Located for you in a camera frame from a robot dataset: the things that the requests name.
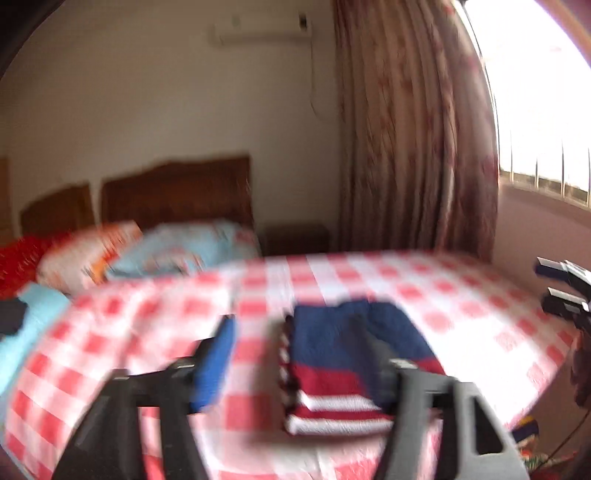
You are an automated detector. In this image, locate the light blue cloth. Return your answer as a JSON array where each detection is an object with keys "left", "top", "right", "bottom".
[{"left": 0, "top": 282, "right": 72, "bottom": 398}]

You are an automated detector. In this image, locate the barred window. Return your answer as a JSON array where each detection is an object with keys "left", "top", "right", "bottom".
[{"left": 455, "top": 0, "right": 591, "bottom": 206}]

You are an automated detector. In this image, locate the large wooden headboard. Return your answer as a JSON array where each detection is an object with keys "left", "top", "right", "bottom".
[{"left": 100, "top": 154, "right": 254, "bottom": 229}]

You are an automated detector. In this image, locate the red dotted cloth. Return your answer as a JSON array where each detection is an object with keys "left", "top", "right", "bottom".
[{"left": 0, "top": 235, "right": 65, "bottom": 301}]

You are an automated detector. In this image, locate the red white striped navy sweater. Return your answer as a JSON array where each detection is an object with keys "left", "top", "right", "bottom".
[{"left": 277, "top": 300, "right": 448, "bottom": 437}]

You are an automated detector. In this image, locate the black cloth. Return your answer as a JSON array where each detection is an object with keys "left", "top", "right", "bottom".
[{"left": 0, "top": 298, "right": 27, "bottom": 337}]

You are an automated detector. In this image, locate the air conditioner cable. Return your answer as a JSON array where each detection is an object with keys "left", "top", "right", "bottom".
[{"left": 308, "top": 34, "right": 331, "bottom": 123}]

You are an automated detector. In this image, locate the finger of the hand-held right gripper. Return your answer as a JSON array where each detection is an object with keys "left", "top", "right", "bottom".
[
  {"left": 536, "top": 258, "right": 591, "bottom": 285},
  {"left": 542, "top": 286, "right": 591, "bottom": 320}
]

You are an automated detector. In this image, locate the red white checked blanket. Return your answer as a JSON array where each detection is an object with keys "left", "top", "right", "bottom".
[{"left": 0, "top": 249, "right": 583, "bottom": 480}]

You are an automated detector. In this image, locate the blue floral quilt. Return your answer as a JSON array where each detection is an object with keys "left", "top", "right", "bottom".
[{"left": 105, "top": 219, "right": 262, "bottom": 280}]

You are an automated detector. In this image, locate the dark wooden nightstand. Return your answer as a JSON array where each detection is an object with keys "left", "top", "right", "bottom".
[{"left": 265, "top": 224, "right": 331, "bottom": 257}]

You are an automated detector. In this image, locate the white air conditioner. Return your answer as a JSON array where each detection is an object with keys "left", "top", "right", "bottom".
[{"left": 212, "top": 11, "right": 312, "bottom": 47}]

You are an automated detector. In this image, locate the small wooden headboard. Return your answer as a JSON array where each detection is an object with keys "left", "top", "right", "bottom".
[{"left": 19, "top": 184, "right": 95, "bottom": 238}]

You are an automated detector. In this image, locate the brown floral curtain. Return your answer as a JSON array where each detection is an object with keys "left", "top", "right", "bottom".
[{"left": 332, "top": 0, "right": 502, "bottom": 261}]

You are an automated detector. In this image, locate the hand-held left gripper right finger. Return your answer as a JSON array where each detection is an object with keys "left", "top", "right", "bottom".
[{"left": 365, "top": 337, "right": 532, "bottom": 480}]

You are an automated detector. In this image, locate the colourful cloth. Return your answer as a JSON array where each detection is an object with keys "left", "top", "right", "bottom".
[{"left": 510, "top": 415, "right": 591, "bottom": 480}]

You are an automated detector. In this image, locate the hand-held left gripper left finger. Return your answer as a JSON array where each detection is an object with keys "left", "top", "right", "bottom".
[{"left": 53, "top": 314, "right": 238, "bottom": 480}]

